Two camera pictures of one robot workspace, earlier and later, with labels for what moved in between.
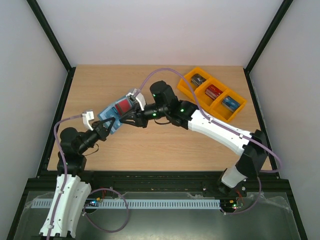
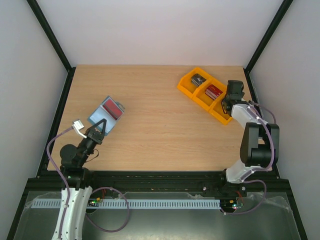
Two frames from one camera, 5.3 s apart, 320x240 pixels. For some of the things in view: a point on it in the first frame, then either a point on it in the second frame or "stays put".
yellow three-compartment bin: [215, 98] stays put
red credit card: [123, 107] -> [112, 108]
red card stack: [212, 92] stays put
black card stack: [197, 79] stays put
